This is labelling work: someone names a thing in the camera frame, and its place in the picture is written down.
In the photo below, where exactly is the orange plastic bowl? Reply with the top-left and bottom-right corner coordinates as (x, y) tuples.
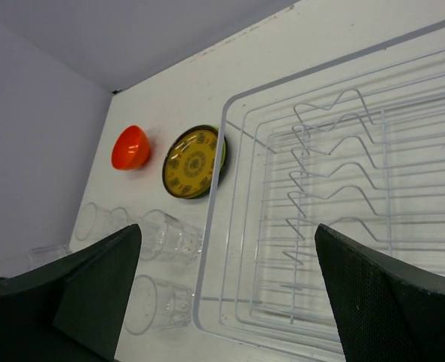
(111, 125), (151, 170)

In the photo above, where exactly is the green plate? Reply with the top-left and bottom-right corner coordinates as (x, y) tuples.
(199, 137), (230, 197)

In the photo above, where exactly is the clear plastic dish rack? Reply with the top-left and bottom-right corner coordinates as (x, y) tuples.
(192, 19), (445, 361)

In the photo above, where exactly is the yellow patterned plate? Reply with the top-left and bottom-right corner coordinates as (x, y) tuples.
(162, 124), (219, 199)

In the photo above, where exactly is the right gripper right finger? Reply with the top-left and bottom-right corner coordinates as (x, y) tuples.
(315, 224), (445, 361)

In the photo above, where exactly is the clear glass cup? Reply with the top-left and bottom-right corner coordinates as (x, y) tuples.
(27, 245), (72, 270)
(73, 202), (129, 244)
(124, 275), (193, 336)
(137, 210), (203, 264)

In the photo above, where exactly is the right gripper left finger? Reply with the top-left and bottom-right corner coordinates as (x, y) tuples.
(0, 224), (142, 361)

